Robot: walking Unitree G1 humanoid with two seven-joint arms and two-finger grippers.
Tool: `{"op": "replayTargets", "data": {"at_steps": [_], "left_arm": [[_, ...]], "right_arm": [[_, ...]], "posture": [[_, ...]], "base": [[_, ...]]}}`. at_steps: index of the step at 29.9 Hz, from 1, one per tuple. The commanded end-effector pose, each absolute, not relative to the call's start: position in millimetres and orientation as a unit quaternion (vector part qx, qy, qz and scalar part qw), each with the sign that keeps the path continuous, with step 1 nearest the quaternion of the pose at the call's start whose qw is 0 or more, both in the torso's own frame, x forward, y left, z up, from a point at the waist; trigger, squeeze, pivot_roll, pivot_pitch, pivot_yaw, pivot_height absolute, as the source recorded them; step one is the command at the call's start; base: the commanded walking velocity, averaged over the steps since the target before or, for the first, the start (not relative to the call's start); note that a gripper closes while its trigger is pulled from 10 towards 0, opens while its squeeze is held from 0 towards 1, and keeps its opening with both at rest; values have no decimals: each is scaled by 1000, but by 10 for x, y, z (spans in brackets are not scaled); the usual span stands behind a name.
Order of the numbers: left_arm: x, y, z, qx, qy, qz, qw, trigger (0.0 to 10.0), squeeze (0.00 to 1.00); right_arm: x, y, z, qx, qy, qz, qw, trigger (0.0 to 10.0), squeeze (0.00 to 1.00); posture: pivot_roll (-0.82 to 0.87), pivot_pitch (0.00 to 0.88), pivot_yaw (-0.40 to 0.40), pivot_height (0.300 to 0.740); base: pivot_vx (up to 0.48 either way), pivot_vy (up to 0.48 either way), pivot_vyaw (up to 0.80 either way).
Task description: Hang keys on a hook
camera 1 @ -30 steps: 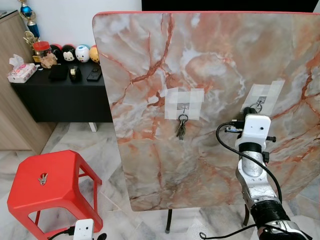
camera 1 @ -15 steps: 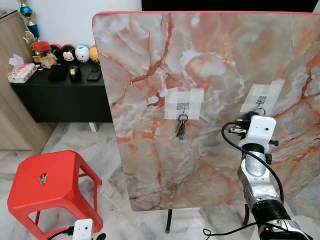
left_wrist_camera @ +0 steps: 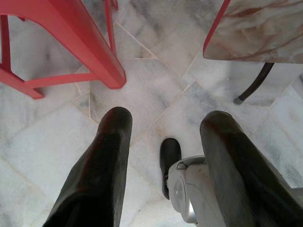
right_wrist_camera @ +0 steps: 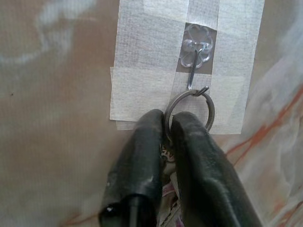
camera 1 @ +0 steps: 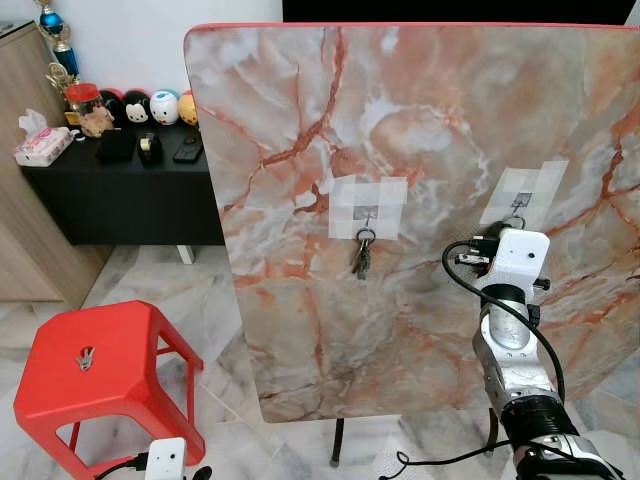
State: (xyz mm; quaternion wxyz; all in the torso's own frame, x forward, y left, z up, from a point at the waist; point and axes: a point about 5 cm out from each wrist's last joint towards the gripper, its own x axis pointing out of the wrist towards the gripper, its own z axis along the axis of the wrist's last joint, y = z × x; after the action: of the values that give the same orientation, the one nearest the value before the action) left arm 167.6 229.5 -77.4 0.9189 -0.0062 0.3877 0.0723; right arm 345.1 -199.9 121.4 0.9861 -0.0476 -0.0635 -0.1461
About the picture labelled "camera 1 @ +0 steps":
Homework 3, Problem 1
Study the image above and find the red plastic stool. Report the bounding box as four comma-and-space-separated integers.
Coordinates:
13, 300, 207, 480

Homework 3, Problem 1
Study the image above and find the marble pattern folding table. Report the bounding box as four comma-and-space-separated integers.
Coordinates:
183, 22, 640, 468

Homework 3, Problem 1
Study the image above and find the small silver key bunch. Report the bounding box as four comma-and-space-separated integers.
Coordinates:
75, 345, 99, 374

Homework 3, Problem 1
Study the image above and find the black television screen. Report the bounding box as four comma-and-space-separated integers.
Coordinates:
282, 0, 639, 26

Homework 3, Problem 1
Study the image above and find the black low sideboard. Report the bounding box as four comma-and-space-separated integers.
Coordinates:
20, 125, 227, 249

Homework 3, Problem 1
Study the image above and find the light wooden cabinet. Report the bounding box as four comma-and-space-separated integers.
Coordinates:
0, 20, 112, 311

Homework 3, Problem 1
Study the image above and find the flat black case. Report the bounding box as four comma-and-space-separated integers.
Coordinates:
172, 135, 207, 166

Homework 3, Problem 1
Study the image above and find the black tape dispenser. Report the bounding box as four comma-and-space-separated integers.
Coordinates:
137, 130, 164, 166

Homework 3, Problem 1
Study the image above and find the black square box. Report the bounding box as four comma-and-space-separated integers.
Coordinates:
95, 128, 139, 164

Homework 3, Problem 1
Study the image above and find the white round plush toy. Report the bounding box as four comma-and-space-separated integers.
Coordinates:
150, 89, 182, 127

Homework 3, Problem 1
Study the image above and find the pink white tissue pack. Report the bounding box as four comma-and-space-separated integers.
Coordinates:
14, 108, 76, 168

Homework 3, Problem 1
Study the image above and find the black mouse plush toy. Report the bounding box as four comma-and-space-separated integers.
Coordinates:
122, 90, 153, 128

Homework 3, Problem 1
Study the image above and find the black round plush toy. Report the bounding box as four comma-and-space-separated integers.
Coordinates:
100, 88, 127, 131

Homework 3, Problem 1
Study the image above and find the red lidded clear jar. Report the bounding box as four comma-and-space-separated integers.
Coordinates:
65, 83, 115, 139

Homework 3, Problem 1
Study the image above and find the small gold trophy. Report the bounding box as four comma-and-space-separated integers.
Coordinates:
47, 62, 81, 102

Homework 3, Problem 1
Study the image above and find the tall blue gold trophy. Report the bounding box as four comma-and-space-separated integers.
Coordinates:
35, 0, 82, 77

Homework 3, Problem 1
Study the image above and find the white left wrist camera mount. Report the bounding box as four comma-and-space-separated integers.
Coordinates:
145, 437, 189, 480

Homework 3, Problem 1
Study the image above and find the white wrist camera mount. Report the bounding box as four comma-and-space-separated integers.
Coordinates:
145, 437, 189, 480
482, 228, 552, 294

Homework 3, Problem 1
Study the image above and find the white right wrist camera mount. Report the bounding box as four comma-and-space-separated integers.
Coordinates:
482, 228, 552, 294

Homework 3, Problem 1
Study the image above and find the taped metal wall hook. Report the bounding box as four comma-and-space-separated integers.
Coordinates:
329, 176, 410, 242
480, 159, 570, 230

